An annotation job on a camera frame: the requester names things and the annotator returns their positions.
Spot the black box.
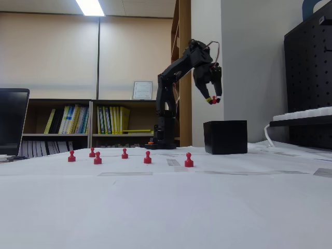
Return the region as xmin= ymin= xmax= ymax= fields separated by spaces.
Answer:
xmin=203 ymin=120 xmax=248 ymax=155

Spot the tall wooden bookshelf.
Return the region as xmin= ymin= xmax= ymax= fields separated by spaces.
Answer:
xmin=170 ymin=0 xmax=192 ymax=148

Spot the framed white notice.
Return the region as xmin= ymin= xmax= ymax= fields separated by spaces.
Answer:
xmin=132 ymin=81 xmax=153 ymax=101

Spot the wide yellow binder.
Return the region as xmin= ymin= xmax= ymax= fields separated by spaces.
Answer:
xmin=119 ymin=106 xmax=131 ymax=135

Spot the long clear tape strip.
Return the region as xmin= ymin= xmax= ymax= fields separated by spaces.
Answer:
xmin=195 ymin=170 xmax=310 ymax=176

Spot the low wooden bookshelf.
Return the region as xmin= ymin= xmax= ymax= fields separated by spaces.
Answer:
xmin=89 ymin=99 xmax=156 ymax=149
xmin=22 ymin=98 xmax=93 ymax=158

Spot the white keyboard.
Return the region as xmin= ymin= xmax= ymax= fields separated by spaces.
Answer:
xmin=272 ymin=106 xmax=332 ymax=122

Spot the black pegboard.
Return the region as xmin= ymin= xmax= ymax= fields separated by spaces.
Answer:
xmin=283 ymin=2 xmax=332 ymax=150

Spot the black vertical pole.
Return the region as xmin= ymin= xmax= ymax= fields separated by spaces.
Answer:
xmin=96 ymin=17 xmax=101 ymax=101

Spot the blue chair back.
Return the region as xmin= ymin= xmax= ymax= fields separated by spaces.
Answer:
xmin=302 ymin=0 xmax=328 ymax=21

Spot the ceiling light panel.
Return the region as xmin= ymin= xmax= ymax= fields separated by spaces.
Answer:
xmin=75 ymin=0 xmax=106 ymax=17

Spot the slanted yellow book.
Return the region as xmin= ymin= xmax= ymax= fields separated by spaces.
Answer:
xmin=43 ymin=108 xmax=57 ymax=135

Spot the black laptop screen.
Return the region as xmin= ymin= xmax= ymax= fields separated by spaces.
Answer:
xmin=0 ymin=88 xmax=31 ymax=156

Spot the red white servo cable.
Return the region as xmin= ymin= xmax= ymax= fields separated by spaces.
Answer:
xmin=208 ymin=40 xmax=222 ymax=65

